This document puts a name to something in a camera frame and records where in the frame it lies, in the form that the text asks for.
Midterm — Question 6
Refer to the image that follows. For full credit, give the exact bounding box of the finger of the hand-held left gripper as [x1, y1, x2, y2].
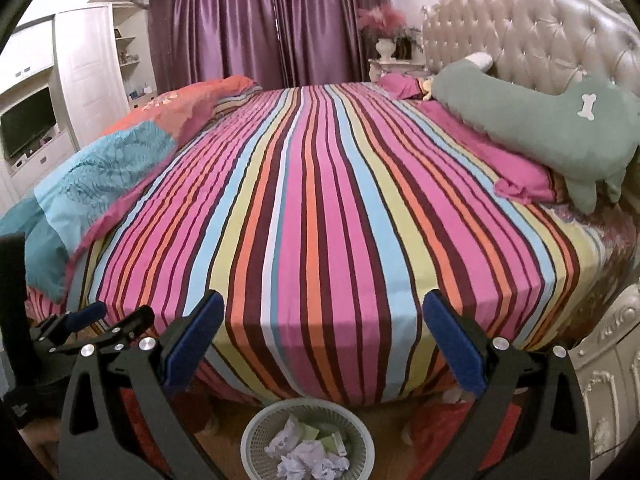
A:
[50, 305, 156, 362]
[30, 301, 107, 349]

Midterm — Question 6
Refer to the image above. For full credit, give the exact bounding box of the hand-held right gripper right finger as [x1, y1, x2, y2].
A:
[422, 290, 593, 480]

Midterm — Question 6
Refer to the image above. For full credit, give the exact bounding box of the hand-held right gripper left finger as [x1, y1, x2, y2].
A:
[59, 290, 226, 480]

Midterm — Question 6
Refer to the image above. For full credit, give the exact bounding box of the white mesh waste basket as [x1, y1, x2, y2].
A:
[241, 399, 376, 480]

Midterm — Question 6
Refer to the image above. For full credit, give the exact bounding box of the plain white paper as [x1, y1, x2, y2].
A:
[265, 417, 301, 459]

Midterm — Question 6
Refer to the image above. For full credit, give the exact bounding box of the printed paper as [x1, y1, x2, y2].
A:
[277, 440, 351, 480]

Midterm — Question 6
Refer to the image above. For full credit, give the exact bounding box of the blue and orange quilt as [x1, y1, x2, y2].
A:
[0, 76, 261, 303]

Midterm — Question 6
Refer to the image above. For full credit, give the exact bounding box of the large ornate white nightstand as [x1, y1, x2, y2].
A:
[570, 285, 640, 466]

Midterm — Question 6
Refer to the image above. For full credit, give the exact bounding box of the striped colourful bed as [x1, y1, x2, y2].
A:
[25, 82, 638, 406]

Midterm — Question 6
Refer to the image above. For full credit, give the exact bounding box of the large pink pillow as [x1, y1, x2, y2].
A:
[415, 100, 556, 206]

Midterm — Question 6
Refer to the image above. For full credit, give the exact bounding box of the black television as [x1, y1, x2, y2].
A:
[0, 87, 57, 158]

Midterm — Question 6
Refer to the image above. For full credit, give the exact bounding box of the green dog-shaped pillow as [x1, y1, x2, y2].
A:
[431, 52, 638, 213]

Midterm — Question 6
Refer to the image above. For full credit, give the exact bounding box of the white wardrobe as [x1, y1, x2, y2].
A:
[54, 4, 126, 149]

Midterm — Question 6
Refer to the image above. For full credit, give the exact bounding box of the white television cabinet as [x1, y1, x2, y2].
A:
[0, 20, 78, 201]

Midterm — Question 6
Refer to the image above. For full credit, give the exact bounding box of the white shelf unit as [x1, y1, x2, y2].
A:
[112, 7, 156, 111]

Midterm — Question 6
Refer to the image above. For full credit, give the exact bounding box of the small pink pillow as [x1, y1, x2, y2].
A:
[377, 72, 426, 101]

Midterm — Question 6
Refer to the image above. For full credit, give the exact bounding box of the small ornate white nightstand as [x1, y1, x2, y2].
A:
[369, 57, 426, 84]

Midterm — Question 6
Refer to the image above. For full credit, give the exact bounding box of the dark green plant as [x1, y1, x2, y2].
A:
[392, 27, 425, 60]

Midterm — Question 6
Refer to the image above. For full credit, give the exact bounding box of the white vase with pink flowers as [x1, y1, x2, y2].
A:
[356, 4, 407, 61]

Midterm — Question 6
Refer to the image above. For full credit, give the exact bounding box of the purple curtain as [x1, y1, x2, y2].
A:
[147, 0, 393, 91]

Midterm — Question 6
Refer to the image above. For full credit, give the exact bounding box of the beige tufted headboard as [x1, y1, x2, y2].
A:
[421, 0, 640, 161]

